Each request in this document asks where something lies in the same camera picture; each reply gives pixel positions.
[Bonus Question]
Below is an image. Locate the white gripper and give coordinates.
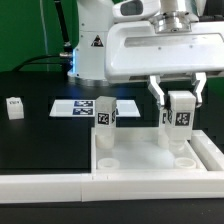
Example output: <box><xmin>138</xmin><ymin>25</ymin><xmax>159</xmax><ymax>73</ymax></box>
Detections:
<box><xmin>105</xmin><ymin>21</ymin><xmax>224</xmax><ymax>110</ymax></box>

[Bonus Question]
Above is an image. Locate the white square tabletop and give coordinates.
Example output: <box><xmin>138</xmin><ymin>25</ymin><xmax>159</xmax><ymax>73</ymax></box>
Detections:
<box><xmin>91</xmin><ymin>127</ymin><xmax>206</xmax><ymax>173</ymax></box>

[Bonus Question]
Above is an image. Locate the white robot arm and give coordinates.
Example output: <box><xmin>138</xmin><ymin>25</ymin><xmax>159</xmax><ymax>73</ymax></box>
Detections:
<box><xmin>68</xmin><ymin>0</ymin><xmax>224</xmax><ymax>107</ymax></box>

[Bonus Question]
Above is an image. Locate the white marker sheet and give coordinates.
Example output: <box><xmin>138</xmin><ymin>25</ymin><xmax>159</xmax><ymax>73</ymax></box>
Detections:
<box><xmin>49</xmin><ymin>99</ymin><xmax>140</xmax><ymax>118</ymax></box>

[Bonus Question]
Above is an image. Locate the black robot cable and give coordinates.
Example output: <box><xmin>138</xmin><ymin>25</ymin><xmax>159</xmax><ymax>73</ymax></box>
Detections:
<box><xmin>11</xmin><ymin>0</ymin><xmax>74</xmax><ymax>72</ymax></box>

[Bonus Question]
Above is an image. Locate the white cable on wall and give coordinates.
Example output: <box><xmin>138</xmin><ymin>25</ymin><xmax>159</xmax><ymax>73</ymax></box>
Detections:
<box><xmin>39</xmin><ymin>0</ymin><xmax>50</xmax><ymax>72</ymax></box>

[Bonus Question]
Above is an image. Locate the white L-shaped obstacle wall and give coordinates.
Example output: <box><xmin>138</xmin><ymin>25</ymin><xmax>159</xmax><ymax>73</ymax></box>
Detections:
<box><xmin>0</xmin><ymin>130</ymin><xmax>224</xmax><ymax>204</ymax></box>

